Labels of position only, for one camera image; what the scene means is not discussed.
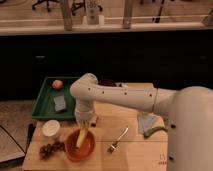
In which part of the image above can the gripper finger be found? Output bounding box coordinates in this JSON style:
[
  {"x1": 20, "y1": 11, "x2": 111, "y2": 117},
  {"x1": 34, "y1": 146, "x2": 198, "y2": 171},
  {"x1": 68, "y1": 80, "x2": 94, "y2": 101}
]
[
  {"x1": 78, "y1": 122, "x2": 83, "y2": 129},
  {"x1": 85, "y1": 121, "x2": 91, "y2": 129}
]

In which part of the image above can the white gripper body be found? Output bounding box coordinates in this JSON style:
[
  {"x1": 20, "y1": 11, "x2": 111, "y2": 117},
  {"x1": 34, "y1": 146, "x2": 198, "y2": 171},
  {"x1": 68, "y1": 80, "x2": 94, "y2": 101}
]
[{"x1": 75, "y1": 100, "x2": 95, "y2": 123}]

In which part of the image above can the yellow banana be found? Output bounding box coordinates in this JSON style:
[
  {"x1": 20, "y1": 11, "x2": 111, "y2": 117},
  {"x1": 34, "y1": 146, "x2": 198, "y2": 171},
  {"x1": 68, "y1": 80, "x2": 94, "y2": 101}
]
[{"x1": 76, "y1": 127, "x2": 88, "y2": 148}]

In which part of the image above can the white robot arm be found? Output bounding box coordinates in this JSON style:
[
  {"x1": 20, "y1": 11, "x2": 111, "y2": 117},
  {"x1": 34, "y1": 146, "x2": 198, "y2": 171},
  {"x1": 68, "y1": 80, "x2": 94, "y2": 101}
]
[{"x1": 70, "y1": 73, "x2": 213, "y2": 171}]

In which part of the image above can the blue sponge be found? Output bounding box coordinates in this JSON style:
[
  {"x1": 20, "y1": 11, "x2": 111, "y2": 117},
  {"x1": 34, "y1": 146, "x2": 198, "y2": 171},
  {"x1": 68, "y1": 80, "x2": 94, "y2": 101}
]
[{"x1": 53, "y1": 95, "x2": 67, "y2": 112}]

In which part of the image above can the white cup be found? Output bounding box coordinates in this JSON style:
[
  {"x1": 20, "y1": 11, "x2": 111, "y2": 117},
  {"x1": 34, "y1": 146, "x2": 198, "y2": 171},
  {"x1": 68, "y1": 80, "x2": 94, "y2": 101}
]
[{"x1": 42, "y1": 120, "x2": 60, "y2": 139}]

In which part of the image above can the metal fork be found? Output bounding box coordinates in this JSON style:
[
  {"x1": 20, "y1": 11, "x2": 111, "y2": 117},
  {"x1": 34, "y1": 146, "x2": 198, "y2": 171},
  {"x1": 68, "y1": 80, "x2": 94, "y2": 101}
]
[{"x1": 107, "y1": 126, "x2": 129, "y2": 154}]

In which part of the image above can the wooden board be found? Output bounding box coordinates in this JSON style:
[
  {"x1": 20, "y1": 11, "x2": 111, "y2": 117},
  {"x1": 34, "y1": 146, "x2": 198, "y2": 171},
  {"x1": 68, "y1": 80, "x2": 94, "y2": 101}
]
[{"x1": 22, "y1": 82, "x2": 169, "y2": 171}]

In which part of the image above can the orange fruit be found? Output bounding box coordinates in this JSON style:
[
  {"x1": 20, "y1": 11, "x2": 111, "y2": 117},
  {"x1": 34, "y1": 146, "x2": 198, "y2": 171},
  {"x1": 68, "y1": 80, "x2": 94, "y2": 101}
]
[{"x1": 52, "y1": 80, "x2": 63, "y2": 90}]

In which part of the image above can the green tray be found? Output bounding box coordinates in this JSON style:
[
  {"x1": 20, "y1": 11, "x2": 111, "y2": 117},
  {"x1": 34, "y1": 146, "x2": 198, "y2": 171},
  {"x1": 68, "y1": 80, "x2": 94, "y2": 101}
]
[{"x1": 32, "y1": 77, "x2": 77, "y2": 121}]

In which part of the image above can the dark grape bunch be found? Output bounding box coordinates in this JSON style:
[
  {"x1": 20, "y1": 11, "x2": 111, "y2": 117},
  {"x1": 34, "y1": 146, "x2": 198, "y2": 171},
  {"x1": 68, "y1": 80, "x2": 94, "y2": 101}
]
[{"x1": 39, "y1": 141, "x2": 65, "y2": 160}]

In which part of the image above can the green pepper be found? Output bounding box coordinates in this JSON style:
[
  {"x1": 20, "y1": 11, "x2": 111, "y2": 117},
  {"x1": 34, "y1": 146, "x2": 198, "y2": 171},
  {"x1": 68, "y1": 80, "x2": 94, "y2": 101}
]
[{"x1": 143, "y1": 126, "x2": 167, "y2": 139}]

